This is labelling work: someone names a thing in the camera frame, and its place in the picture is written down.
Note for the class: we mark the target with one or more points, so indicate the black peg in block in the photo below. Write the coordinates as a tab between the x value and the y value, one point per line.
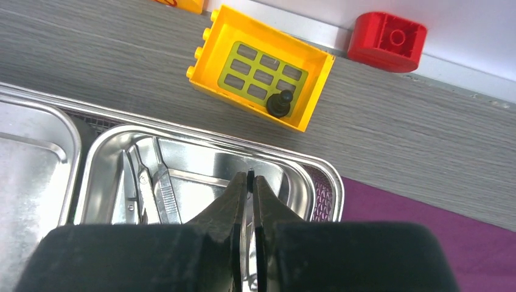
278	105

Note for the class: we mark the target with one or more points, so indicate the small orange block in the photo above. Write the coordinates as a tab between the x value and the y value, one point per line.
193	6

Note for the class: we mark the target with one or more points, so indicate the purple cloth wrap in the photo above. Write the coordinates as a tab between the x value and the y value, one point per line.
481	255

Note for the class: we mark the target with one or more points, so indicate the orange yellow toy block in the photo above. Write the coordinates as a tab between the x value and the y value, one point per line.
243	61

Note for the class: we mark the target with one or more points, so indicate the steel instrument tray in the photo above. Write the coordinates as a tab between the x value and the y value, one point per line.
66	162

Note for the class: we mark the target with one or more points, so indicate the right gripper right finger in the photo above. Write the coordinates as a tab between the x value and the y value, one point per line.
297	255

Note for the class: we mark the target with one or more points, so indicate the red block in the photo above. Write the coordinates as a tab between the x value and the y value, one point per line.
387	42

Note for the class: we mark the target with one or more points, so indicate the steel surgical forceps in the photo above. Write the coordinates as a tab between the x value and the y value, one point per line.
248	249

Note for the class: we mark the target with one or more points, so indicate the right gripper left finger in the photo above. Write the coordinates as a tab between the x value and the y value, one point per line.
200	255

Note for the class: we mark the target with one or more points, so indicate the steel surgical scissors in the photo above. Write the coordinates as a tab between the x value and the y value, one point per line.
148	210

